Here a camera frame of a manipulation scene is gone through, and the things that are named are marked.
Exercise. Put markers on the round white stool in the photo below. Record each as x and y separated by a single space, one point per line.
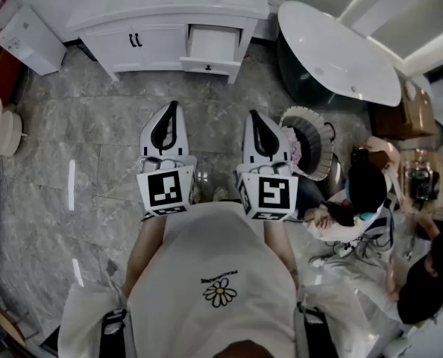
12 132

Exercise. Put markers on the white green-sided bathtub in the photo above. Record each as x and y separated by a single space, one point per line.
337 50

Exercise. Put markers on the person's white daisy t-shirt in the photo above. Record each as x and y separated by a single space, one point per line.
214 259

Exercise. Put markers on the white pleated laundry basket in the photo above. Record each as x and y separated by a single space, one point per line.
318 151

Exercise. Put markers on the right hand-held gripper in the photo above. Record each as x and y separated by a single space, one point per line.
273 196

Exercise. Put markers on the cardboard box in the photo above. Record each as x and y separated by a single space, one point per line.
400 118

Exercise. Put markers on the white drawer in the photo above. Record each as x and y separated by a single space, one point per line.
210 45

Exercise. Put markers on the person's white sneaker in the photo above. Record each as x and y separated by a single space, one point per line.
219 193

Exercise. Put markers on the white vanity cabinet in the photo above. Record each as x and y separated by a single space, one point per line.
106 47

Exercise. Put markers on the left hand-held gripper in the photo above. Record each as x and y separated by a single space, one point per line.
163 190

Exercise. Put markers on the person's left forearm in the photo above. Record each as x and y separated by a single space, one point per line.
147 244

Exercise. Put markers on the person's right forearm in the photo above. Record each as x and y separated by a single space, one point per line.
281 248

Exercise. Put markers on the small wooden table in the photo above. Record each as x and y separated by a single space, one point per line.
423 177

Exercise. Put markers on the pink cloth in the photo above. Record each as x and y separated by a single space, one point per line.
294 147

